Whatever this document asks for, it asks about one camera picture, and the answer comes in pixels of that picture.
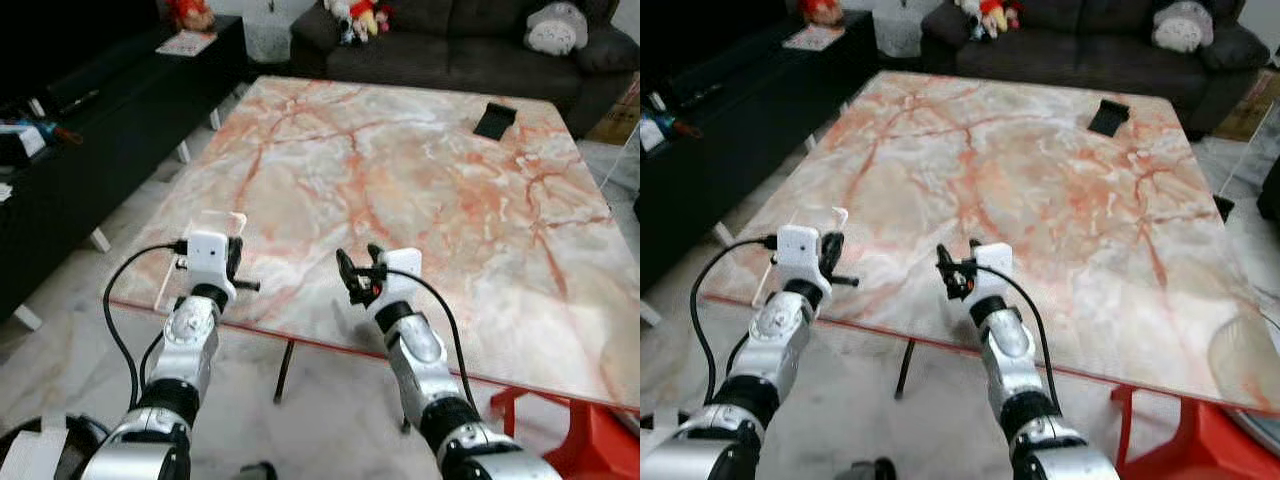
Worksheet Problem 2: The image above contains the pink marble table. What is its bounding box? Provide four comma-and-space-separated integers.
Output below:
108, 75, 641, 412
700, 70, 1280, 417

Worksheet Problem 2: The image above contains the black table leg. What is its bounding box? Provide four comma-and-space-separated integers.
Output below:
274, 340, 298, 405
895, 339, 919, 400

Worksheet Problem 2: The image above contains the long black low cabinet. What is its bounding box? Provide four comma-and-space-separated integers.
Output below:
0, 15, 248, 332
640, 10, 879, 297

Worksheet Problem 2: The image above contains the small black holder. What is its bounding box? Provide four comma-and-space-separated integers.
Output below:
472, 102, 519, 141
1087, 98, 1133, 138

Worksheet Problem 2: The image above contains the blue white box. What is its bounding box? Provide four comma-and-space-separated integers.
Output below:
0, 118, 83, 167
640, 110, 707, 154

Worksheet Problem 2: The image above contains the white pink printed booklet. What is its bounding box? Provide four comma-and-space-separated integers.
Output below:
783, 26, 847, 52
156, 31, 218, 57

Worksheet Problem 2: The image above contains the dark grey sofa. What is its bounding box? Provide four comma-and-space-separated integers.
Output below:
290, 0, 641, 138
920, 0, 1274, 138

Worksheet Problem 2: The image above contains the yellow patterned rug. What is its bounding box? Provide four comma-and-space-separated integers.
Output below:
585, 75, 641, 147
1214, 70, 1280, 142

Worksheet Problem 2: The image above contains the red plastic stool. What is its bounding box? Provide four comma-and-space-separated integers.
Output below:
1110, 385, 1280, 480
488, 387, 641, 480

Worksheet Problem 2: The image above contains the grey round plush toy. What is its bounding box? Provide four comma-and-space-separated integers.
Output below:
1151, 1, 1216, 54
524, 2, 590, 56

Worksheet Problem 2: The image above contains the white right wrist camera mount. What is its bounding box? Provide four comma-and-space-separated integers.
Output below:
971, 243, 1014, 301
377, 248, 424, 307

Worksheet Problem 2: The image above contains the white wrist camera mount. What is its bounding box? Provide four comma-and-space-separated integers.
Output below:
971, 243, 1014, 301
184, 231, 234, 301
377, 248, 424, 307
775, 225, 827, 292

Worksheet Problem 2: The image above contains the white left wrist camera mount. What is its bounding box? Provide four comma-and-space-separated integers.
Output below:
775, 225, 827, 292
184, 231, 234, 301

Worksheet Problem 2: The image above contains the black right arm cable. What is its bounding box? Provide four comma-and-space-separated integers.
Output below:
398, 267, 473, 413
998, 263, 1063, 416

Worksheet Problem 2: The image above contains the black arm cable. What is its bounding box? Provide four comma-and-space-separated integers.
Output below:
103, 239, 189, 413
998, 263, 1063, 416
398, 267, 473, 413
689, 234, 780, 406

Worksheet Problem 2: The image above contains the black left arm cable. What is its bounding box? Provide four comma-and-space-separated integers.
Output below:
689, 234, 780, 406
103, 239, 189, 413

